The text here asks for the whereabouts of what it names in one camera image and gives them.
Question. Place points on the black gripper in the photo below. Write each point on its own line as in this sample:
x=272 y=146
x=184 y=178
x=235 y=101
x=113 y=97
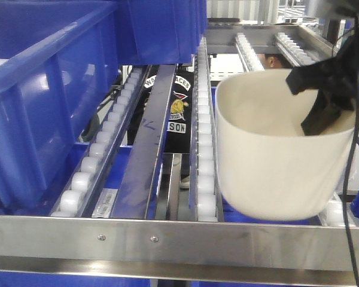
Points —
x=338 y=77

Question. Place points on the white roller track centre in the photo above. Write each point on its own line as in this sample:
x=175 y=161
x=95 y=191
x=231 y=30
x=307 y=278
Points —
x=206 y=199

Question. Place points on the white roller track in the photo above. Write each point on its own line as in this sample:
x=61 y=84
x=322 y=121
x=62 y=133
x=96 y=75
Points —
x=206 y=199
x=91 y=168

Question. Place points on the person in black shirt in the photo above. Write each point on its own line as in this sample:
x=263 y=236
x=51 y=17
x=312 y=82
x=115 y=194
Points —
x=179 y=122

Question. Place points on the blue crate upper centre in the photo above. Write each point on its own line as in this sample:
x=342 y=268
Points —
x=159 y=32

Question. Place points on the steel divider bar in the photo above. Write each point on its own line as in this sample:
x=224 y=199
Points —
x=141 y=174

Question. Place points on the white roller track left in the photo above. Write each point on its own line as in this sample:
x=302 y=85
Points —
x=91 y=168

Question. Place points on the large blue crate left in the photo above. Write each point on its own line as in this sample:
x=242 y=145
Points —
x=58 y=60

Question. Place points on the steel front shelf rail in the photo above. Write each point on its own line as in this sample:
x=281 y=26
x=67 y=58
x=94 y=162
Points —
x=208 y=251

